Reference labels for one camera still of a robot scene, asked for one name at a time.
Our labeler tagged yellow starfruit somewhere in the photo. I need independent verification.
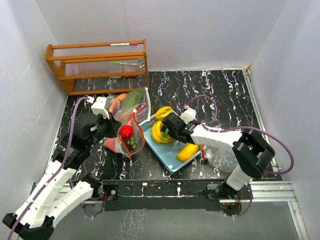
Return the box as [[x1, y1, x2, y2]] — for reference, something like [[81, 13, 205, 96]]
[[155, 106, 174, 121]]

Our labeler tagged yellow banana bunch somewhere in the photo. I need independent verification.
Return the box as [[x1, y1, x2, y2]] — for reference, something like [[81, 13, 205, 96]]
[[151, 120, 175, 145]]

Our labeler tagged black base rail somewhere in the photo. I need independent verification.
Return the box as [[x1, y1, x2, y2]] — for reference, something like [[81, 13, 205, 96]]
[[85, 179, 253, 211]]

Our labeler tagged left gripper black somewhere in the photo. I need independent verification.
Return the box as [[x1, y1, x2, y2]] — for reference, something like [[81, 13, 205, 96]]
[[87, 110, 122, 149]]

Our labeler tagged dark purple mangosteen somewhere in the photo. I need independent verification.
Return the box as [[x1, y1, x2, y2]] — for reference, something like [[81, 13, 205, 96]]
[[126, 137, 137, 151]]

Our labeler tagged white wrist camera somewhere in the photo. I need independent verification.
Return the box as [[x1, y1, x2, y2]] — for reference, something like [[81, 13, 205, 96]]
[[86, 96, 110, 120], [180, 105, 197, 124]]

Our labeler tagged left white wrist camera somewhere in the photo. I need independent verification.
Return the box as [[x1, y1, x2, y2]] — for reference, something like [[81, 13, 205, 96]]
[[86, 96, 110, 120]]

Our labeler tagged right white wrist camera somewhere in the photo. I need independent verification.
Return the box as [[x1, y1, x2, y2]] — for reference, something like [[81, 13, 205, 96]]
[[180, 105, 197, 124]]

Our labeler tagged pink white pen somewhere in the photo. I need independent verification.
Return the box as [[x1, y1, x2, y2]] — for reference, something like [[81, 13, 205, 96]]
[[109, 42, 138, 47]]

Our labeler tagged red chili pepper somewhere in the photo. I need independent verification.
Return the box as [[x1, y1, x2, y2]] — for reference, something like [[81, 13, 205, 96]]
[[135, 103, 148, 115]]

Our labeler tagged clear bag orange zipper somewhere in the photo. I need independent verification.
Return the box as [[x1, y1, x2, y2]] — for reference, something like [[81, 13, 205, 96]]
[[204, 145, 239, 173], [103, 112, 146, 158]]

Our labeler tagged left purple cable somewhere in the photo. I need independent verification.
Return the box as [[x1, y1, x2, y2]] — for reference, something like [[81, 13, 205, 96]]
[[7, 96, 106, 240]]

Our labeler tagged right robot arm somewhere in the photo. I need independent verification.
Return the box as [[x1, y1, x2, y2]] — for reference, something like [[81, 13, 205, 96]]
[[161, 112, 275, 199]]

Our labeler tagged white dotted zip bag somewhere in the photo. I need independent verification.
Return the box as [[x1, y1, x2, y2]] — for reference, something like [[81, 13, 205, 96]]
[[106, 87, 151, 123]]

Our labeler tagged watermelon slice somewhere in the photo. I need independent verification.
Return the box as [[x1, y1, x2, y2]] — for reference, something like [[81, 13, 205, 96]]
[[103, 138, 120, 153]]

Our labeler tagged wooden shelf rack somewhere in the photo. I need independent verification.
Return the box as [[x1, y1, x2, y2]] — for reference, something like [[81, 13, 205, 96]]
[[44, 39, 150, 96]]

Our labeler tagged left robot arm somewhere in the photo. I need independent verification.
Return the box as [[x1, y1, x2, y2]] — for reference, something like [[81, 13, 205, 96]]
[[2, 112, 121, 240]]

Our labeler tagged yellow mango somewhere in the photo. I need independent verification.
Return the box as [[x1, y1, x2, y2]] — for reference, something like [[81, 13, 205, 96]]
[[176, 143, 200, 162]]

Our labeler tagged green pen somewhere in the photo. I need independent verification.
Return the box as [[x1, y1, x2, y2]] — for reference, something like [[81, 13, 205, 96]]
[[112, 61, 138, 66]]

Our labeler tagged light blue plastic basket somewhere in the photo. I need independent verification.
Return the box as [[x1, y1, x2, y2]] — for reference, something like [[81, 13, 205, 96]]
[[139, 114, 202, 174]]

